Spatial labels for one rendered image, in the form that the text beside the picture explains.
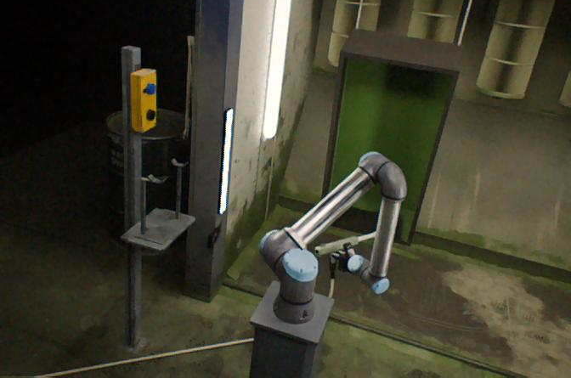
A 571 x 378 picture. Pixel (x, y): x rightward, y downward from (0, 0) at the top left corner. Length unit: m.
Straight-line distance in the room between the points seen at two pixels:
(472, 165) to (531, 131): 0.50
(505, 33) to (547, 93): 0.71
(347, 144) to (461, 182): 1.18
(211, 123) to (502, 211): 2.42
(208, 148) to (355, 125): 1.00
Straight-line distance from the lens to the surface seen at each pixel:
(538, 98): 4.44
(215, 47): 2.68
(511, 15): 3.92
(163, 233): 2.55
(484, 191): 4.28
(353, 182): 2.40
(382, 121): 3.30
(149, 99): 2.37
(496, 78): 3.97
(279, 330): 2.30
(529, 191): 4.34
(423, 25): 3.94
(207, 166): 2.90
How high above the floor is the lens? 2.18
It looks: 25 degrees down
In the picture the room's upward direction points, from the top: 7 degrees clockwise
